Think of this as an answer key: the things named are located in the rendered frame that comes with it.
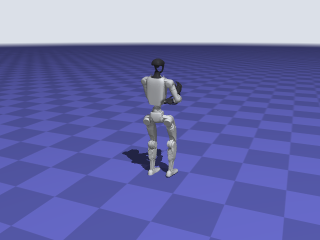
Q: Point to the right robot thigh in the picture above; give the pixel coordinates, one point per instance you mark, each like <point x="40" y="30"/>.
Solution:
<point x="169" y="122"/>

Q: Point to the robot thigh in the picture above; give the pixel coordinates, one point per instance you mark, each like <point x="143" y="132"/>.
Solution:
<point x="152" y="131"/>
<point x="169" y="122"/>

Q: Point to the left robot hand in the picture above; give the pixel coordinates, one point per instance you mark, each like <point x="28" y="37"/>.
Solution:
<point x="170" y="101"/>

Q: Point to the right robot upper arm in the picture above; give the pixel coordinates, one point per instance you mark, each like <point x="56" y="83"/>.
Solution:
<point x="171" y="85"/>

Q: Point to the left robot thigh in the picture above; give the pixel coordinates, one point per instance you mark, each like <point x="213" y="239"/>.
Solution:
<point x="152" y="131"/>

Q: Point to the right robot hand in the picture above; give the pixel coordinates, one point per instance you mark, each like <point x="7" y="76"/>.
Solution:
<point x="178" y="87"/>

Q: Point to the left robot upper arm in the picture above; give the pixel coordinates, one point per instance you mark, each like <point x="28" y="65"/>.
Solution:
<point x="144" y="83"/>

